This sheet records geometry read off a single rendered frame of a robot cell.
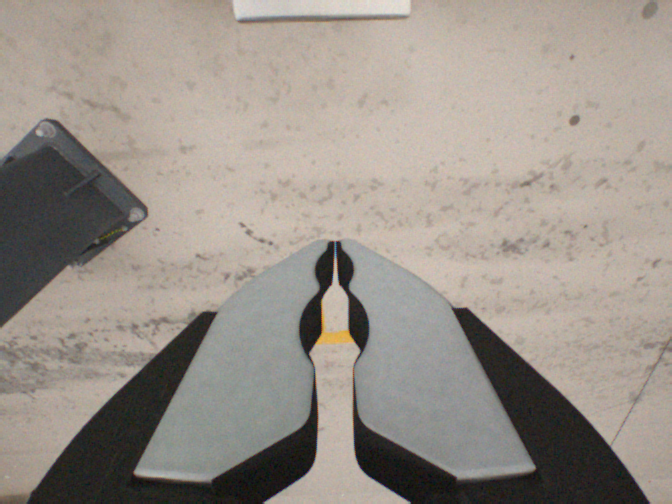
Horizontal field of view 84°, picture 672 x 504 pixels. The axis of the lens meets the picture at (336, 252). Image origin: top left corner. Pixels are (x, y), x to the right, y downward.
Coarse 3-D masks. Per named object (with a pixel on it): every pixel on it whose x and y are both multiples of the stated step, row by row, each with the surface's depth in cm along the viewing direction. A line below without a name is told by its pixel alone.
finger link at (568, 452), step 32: (480, 320) 9; (480, 352) 8; (512, 352) 8; (512, 384) 7; (544, 384) 7; (512, 416) 6; (544, 416) 6; (576, 416) 6; (544, 448) 6; (576, 448) 6; (608, 448) 6; (512, 480) 6; (544, 480) 6; (576, 480) 6; (608, 480) 6
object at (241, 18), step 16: (240, 0) 6; (256, 0) 6; (272, 0) 6; (288, 0) 6; (304, 0) 6; (320, 0) 6; (336, 0) 6; (352, 0) 6; (368, 0) 6; (384, 0) 6; (400, 0) 6; (240, 16) 6; (256, 16) 6; (272, 16) 6; (288, 16) 6; (304, 16) 6; (320, 16) 6; (336, 16) 6; (352, 16) 6; (368, 16) 6; (384, 16) 6; (400, 16) 6
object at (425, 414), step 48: (384, 288) 10; (432, 288) 10; (384, 336) 8; (432, 336) 8; (384, 384) 7; (432, 384) 7; (480, 384) 7; (384, 432) 6; (432, 432) 6; (480, 432) 6; (384, 480) 7; (432, 480) 6; (480, 480) 6
